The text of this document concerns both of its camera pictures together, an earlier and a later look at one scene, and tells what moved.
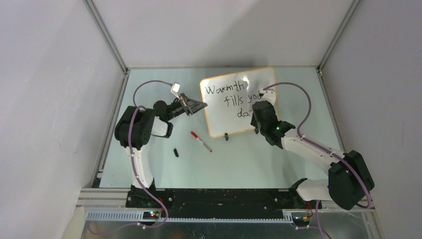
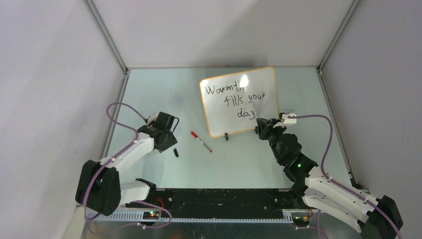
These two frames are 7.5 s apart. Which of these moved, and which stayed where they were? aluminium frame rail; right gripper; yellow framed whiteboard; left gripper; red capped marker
Moved: left gripper; right gripper
Stayed: aluminium frame rail; yellow framed whiteboard; red capped marker
